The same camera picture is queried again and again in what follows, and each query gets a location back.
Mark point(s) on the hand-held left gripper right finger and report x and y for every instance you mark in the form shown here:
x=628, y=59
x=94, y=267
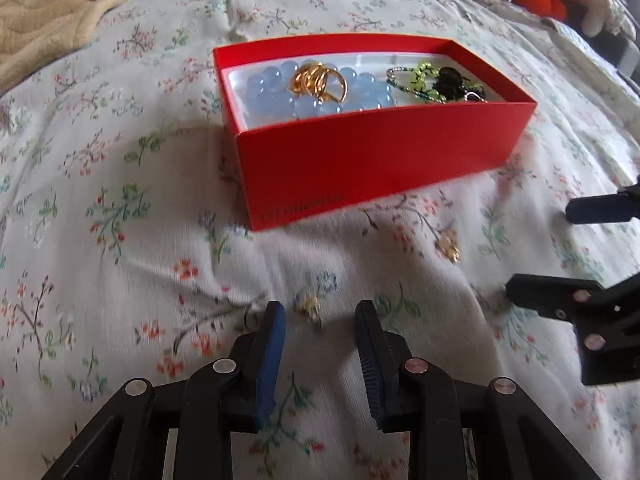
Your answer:
x=372, y=380

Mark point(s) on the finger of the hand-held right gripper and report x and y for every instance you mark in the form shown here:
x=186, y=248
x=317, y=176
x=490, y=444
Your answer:
x=540, y=292
x=600, y=209

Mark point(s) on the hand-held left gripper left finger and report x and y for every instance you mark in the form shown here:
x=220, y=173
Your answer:
x=267, y=380

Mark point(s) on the small gold earring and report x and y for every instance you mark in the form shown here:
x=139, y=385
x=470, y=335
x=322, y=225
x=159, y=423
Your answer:
x=449, y=249
x=312, y=306

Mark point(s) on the red cardboard box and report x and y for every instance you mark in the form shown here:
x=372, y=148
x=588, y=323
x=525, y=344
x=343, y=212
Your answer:
x=375, y=160

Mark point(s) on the floral bed sheet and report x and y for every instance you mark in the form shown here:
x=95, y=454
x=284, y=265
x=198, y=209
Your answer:
x=125, y=260

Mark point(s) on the beige quilted blanket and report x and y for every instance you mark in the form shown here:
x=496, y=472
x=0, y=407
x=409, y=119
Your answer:
x=55, y=5

